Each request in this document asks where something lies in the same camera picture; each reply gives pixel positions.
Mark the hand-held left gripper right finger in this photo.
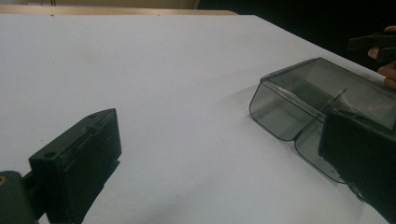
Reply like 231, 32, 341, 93
318, 108, 396, 224

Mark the transparent grey compartment box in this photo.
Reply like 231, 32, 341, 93
248, 56, 396, 185

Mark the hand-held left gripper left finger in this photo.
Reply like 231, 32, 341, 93
28, 107, 123, 224

